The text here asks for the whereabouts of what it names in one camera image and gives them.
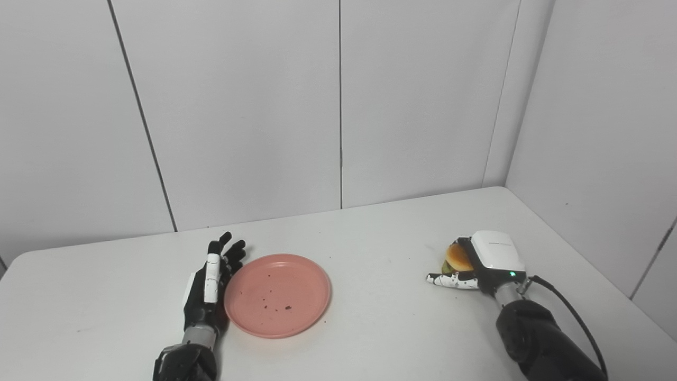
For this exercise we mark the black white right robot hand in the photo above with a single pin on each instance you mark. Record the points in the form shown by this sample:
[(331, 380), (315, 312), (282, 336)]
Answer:
[(497, 254)]

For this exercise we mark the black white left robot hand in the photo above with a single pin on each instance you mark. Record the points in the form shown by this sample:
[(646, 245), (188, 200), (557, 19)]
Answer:
[(203, 301)]

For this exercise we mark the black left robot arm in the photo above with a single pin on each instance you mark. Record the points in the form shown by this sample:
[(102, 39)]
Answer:
[(185, 362)]

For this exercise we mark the pink round plate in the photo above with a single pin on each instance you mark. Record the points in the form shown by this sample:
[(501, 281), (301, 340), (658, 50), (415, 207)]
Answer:
[(277, 296)]

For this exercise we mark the toy hamburger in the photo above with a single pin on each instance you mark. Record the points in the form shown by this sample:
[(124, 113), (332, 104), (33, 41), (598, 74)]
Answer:
[(457, 258)]

